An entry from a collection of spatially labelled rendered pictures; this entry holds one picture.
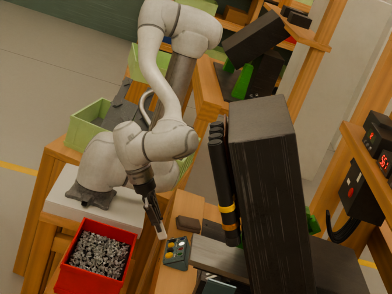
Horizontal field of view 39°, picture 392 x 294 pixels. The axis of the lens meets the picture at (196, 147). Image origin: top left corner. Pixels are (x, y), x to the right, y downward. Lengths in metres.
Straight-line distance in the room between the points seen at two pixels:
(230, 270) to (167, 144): 0.43
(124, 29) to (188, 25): 6.73
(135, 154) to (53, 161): 1.10
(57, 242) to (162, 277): 0.52
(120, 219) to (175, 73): 0.61
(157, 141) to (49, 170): 1.22
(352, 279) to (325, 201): 0.83
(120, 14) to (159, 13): 6.70
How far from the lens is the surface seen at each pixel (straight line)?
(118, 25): 8.83
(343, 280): 1.74
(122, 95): 3.08
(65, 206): 2.21
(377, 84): 2.40
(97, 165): 2.20
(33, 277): 2.41
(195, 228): 2.29
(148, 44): 2.04
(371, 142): 1.92
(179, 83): 2.17
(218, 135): 1.45
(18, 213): 3.77
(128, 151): 1.83
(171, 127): 1.77
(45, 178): 2.93
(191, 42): 2.13
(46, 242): 2.30
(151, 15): 2.09
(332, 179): 2.51
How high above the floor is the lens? 2.04
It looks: 21 degrees down
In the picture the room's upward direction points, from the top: 20 degrees clockwise
